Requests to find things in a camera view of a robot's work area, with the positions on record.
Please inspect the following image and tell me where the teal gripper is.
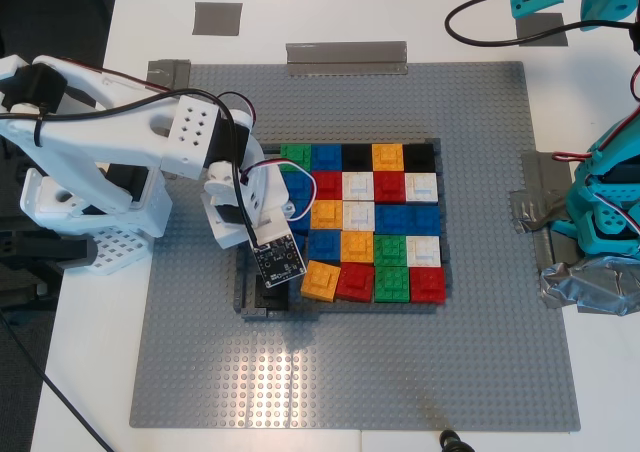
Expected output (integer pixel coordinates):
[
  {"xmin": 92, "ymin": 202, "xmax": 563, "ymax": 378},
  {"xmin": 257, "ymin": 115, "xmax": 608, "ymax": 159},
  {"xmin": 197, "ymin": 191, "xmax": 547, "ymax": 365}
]
[{"xmin": 563, "ymin": 0, "xmax": 633, "ymax": 33}]

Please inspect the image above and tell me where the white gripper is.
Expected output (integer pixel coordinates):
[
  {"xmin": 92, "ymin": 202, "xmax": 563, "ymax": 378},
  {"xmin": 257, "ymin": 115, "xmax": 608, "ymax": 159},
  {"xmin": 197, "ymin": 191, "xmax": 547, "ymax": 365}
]
[{"xmin": 199, "ymin": 163, "xmax": 298, "ymax": 251}]

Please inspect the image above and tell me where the orange lego cube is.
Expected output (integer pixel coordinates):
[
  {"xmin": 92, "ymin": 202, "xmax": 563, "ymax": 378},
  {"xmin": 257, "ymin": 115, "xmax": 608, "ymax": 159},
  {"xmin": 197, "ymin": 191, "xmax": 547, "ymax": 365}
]
[
  {"xmin": 340, "ymin": 230, "xmax": 376, "ymax": 265},
  {"xmin": 371, "ymin": 142, "xmax": 406, "ymax": 173},
  {"xmin": 300, "ymin": 259, "xmax": 343, "ymax": 304},
  {"xmin": 310, "ymin": 199, "xmax": 345, "ymax": 232}
]

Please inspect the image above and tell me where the red lego cube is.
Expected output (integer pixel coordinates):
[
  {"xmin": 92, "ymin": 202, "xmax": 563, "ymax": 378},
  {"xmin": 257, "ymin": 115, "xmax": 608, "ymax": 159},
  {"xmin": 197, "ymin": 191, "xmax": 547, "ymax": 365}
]
[
  {"xmin": 335, "ymin": 262, "xmax": 377, "ymax": 305},
  {"xmin": 373, "ymin": 170, "xmax": 408, "ymax": 204},
  {"xmin": 311, "ymin": 170, "xmax": 346, "ymax": 202},
  {"xmin": 409, "ymin": 266, "xmax": 447, "ymax": 305}
]

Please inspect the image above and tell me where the green lego cube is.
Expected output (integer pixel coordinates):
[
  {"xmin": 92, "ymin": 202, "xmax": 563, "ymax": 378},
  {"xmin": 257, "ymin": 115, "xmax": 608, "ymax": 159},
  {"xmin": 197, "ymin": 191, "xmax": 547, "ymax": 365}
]
[
  {"xmin": 373, "ymin": 233, "xmax": 409, "ymax": 268},
  {"xmin": 279, "ymin": 143, "xmax": 313, "ymax": 173},
  {"xmin": 374, "ymin": 265, "xmax": 412, "ymax": 304}
]

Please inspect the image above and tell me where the white lego cube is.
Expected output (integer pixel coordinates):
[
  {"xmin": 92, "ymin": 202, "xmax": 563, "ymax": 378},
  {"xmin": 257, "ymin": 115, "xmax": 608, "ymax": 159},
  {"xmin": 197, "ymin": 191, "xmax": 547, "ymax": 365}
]
[
  {"xmin": 342, "ymin": 171, "xmax": 376, "ymax": 203},
  {"xmin": 404, "ymin": 172, "xmax": 440, "ymax": 205},
  {"xmin": 342, "ymin": 200, "xmax": 377, "ymax": 233},
  {"xmin": 405, "ymin": 234, "xmax": 442, "ymax": 268}
]

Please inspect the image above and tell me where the black lego cube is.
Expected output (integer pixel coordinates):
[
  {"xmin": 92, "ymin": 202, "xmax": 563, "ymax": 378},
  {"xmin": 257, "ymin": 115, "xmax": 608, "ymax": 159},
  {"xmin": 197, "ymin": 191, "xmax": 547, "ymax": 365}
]
[
  {"xmin": 341, "ymin": 143, "xmax": 374, "ymax": 173},
  {"xmin": 254, "ymin": 280, "xmax": 293, "ymax": 310},
  {"xmin": 403, "ymin": 142, "xmax": 436, "ymax": 174}
]

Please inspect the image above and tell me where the grey tape square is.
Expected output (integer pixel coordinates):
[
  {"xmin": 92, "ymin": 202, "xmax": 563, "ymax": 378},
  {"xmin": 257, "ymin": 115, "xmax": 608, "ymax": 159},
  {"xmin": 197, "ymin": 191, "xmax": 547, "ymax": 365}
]
[{"xmin": 517, "ymin": 6, "xmax": 570, "ymax": 48}]

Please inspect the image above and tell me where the grey tape strip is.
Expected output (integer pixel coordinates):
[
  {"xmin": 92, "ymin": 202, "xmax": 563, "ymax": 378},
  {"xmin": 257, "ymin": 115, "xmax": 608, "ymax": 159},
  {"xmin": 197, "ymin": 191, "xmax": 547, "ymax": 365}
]
[
  {"xmin": 284, "ymin": 40, "xmax": 410, "ymax": 78},
  {"xmin": 147, "ymin": 58, "xmax": 193, "ymax": 93}
]

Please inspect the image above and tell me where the small grey lego baseplate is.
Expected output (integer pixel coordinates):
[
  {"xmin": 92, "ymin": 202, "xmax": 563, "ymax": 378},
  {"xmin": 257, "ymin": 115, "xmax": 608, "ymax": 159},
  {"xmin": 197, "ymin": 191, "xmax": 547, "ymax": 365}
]
[{"xmin": 192, "ymin": 1, "xmax": 244, "ymax": 37}]

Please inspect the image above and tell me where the crumpled grey tape patch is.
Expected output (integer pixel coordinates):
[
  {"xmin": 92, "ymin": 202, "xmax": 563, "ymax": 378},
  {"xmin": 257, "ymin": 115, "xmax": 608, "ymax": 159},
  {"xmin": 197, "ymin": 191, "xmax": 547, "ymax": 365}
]
[{"xmin": 508, "ymin": 149, "xmax": 584, "ymax": 273}]

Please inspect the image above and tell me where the black table clamp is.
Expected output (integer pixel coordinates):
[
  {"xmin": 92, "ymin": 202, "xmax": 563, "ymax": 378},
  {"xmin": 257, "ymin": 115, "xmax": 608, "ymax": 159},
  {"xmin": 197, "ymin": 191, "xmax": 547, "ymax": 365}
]
[{"xmin": 0, "ymin": 229, "xmax": 99, "ymax": 276}]

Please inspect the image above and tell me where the black stand knob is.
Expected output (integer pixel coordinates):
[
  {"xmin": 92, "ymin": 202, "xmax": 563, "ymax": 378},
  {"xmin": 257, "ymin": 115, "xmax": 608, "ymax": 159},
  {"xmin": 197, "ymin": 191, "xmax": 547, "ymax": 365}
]
[{"xmin": 438, "ymin": 428, "xmax": 475, "ymax": 452}]

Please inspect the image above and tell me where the black wrist camera board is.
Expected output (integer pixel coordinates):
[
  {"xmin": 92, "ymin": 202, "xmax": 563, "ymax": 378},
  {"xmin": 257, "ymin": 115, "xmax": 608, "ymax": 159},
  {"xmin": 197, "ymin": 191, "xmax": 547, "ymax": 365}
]
[{"xmin": 248, "ymin": 231, "xmax": 309, "ymax": 291}]

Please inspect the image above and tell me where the grey lego brick wall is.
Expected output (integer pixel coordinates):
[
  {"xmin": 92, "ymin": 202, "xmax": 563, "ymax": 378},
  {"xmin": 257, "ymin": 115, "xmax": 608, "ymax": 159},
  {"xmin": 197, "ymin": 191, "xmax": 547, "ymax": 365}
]
[
  {"xmin": 240, "ymin": 299, "xmax": 443, "ymax": 323},
  {"xmin": 233, "ymin": 249, "xmax": 254, "ymax": 314},
  {"xmin": 258, "ymin": 138, "xmax": 443, "ymax": 154},
  {"xmin": 431, "ymin": 138, "xmax": 455, "ymax": 290}
]

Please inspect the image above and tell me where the black camera cable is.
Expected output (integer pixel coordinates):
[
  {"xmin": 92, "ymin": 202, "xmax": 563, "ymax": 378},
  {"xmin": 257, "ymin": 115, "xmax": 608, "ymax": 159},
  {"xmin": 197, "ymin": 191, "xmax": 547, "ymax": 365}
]
[
  {"xmin": 0, "ymin": 87, "xmax": 264, "ymax": 452},
  {"xmin": 444, "ymin": 0, "xmax": 640, "ymax": 48}
]

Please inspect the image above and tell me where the silver duct tape wad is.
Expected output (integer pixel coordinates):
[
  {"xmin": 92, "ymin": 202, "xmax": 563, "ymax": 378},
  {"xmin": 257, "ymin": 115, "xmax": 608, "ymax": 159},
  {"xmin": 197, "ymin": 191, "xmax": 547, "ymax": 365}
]
[{"xmin": 538, "ymin": 254, "xmax": 640, "ymax": 319}]

